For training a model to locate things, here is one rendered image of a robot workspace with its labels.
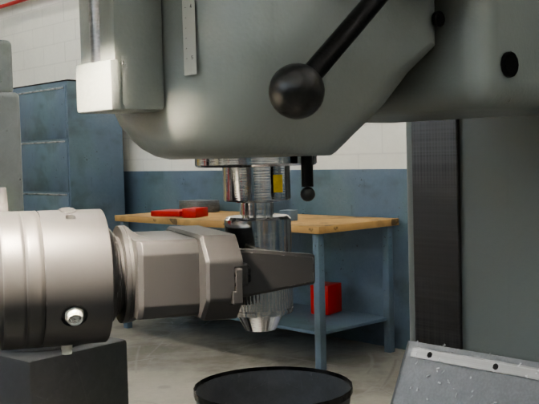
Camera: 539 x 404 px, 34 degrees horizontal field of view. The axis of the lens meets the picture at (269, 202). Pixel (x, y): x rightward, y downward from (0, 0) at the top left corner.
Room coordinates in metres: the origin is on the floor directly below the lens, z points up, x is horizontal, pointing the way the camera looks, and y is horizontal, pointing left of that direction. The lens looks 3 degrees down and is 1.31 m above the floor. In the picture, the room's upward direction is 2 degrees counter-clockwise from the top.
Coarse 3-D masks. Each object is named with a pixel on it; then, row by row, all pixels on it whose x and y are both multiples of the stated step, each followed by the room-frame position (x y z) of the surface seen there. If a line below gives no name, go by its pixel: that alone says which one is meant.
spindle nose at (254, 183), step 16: (224, 176) 0.61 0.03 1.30; (240, 176) 0.60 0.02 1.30; (256, 176) 0.60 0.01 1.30; (272, 176) 0.60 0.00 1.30; (288, 176) 0.61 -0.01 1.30; (224, 192) 0.62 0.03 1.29; (240, 192) 0.60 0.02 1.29; (256, 192) 0.60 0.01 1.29; (272, 192) 0.60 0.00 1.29; (288, 192) 0.61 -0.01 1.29
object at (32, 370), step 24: (0, 360) 0.84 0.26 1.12; (24, 360) 0.82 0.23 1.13; (48, 360) 0.83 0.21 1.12; (72, 360) 0.85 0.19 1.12; (96, 360) 0.87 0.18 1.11; (120, 360) 0.90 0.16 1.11; (0, 384) 0.85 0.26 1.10; (24, 384) 0.82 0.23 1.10; (48, 384) 0.83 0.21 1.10; (72, 384) 0.85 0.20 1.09; (96, 384) 0.87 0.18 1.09; (120, 384) 0.90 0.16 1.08
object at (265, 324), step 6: (240, 318) 0.62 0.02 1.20; (246, 318) 0.61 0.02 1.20; (252, 318) 0.61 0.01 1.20; (258, 318) 0.61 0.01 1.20; (264, 318) 0.61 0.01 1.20; (270, 318) 0.61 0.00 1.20; (276, 318) 0.61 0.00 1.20; (246, 324) 0.61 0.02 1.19; (252, 324) 0.61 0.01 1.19; (258, 324) 0.61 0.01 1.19; (264, 324) 0.61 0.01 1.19; (270, 324) 0.61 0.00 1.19; (276, 324) 0.62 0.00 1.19; (252, 330) 0.61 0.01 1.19; (258, 330) 0.61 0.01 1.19; (264, 330) 0.61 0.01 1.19; (270, 330) 0.61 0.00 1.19
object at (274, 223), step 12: (228, 216) 0.62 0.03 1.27; (240, 216) 0.62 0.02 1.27; (264, 216) 0.61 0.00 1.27; (276, 216) 0.61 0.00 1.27; (288, 216) 0.62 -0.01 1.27; (228, 228) 0.61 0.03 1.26; (240, 228) 0.60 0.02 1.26; (252, 228) 0.60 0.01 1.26; (264, 228) 0.60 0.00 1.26; (276, 228) 0.60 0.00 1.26; (288, 228) 0.61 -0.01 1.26
